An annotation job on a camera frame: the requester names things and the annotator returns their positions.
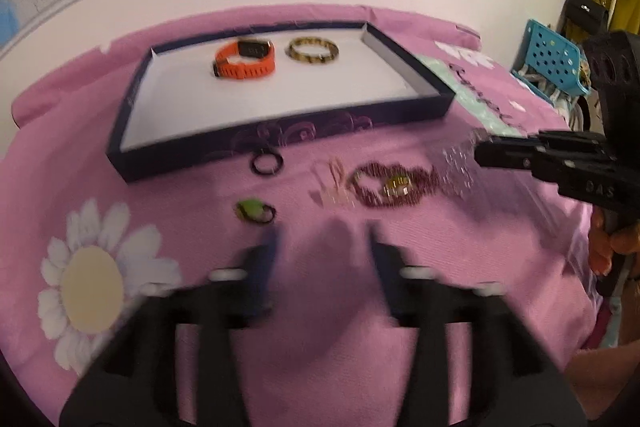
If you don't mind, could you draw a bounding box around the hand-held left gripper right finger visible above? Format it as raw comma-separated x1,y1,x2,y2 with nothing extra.
366,222,589,427

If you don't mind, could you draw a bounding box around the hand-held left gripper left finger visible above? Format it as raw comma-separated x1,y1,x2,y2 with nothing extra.
59,226,282,427

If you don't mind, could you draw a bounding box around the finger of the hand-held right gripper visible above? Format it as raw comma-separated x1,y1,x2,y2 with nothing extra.
489,131,607,148
473,141,567,176

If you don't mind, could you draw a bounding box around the clear bead bracelet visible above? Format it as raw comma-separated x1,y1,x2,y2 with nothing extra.
439,132,482,198

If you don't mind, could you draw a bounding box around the green ring with black band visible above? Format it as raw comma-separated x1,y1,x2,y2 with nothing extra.
236,199,277,225

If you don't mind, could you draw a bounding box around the dark red bead bracelet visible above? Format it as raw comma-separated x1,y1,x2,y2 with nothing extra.
350,161,446,208

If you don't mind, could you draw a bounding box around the gold ring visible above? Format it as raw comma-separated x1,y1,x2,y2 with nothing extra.
382,176,411,198

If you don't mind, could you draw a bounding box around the black ring hair tie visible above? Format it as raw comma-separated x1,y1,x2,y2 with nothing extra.
251,148,285,178

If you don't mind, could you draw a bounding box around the dark purple box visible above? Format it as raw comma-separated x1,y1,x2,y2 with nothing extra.
106,21,457,182

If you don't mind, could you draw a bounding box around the person's right forearm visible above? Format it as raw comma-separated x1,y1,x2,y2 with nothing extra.
567,282,640,388

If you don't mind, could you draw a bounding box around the person's right hand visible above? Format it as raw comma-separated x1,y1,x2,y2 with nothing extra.
588,211,640,279

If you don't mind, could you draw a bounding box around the blue plastic basket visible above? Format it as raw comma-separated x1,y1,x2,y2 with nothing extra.
511,19,593,98

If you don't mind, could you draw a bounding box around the pink floral blanket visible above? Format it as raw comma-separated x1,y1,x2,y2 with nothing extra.
0,4,603,427

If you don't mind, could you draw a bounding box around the orange smartwatch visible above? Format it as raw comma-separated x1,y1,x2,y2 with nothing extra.
212,38,277,80

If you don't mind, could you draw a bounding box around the tortoiseshell bangle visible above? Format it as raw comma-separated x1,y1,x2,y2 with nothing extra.
286,36,340,66

